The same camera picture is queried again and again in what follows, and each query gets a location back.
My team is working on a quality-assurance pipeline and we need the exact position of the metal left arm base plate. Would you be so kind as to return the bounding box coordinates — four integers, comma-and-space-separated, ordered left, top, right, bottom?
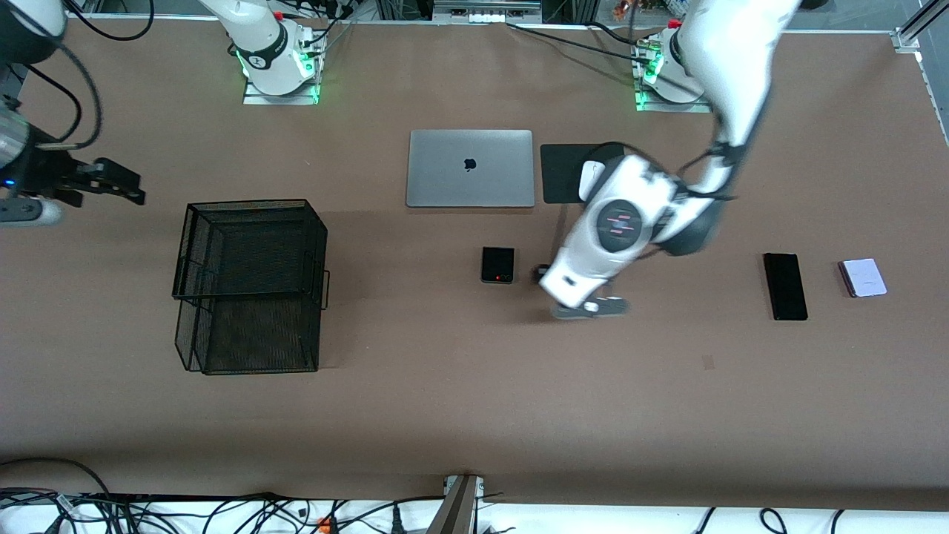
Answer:
635, 41, 714, 113

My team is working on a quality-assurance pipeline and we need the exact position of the small black flip phone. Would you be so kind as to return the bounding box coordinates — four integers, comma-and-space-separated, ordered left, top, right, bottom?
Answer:
480, 246, 515, 285

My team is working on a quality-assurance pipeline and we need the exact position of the long black power strip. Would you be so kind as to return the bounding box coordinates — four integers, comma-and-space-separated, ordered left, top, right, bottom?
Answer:
89, 491, 275, 505

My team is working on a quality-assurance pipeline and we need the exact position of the long black smartphone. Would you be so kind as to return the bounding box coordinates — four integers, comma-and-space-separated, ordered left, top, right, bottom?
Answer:
763, 253, 809, 322

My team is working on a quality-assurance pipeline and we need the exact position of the black mesh two-tier organizer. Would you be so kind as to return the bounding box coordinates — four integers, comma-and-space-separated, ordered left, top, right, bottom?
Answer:
172, 198, 331, 375

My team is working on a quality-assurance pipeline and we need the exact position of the white computer mouse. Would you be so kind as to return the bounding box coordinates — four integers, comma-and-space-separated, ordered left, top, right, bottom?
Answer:
578, 160, 603, 201

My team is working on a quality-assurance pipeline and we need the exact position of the looped dark floor cable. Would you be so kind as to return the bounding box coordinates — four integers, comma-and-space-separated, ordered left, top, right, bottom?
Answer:
0, 456, 112, 499

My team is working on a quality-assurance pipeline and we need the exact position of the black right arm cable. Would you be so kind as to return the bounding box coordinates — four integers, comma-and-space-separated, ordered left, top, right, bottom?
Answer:
44, 41, 103, 149

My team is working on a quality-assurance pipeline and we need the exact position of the black cable across table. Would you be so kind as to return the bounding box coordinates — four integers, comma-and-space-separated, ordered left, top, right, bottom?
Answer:
506, 22, 647, 63

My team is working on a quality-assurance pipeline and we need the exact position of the white socket power strip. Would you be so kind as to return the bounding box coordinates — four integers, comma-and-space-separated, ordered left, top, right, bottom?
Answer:
432, 0, 543, 24

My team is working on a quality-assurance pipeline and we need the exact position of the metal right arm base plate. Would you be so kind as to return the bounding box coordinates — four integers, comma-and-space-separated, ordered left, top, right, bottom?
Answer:
243, 33, 322, 106

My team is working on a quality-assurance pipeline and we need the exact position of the lavender flip phone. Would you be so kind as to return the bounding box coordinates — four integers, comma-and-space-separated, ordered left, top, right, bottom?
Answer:
838, 258, 888, 299

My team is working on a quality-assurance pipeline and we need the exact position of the silver closed laptop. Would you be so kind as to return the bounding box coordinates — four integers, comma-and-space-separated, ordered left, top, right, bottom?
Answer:
406, 130, 535, 208

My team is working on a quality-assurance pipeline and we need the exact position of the grey metal table bracket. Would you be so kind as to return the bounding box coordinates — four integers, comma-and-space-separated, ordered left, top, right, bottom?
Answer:
426, 475, 486, 534

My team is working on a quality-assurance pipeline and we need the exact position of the black mouse pad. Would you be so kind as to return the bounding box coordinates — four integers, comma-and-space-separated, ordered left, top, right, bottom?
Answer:
540, 143, 625, 205

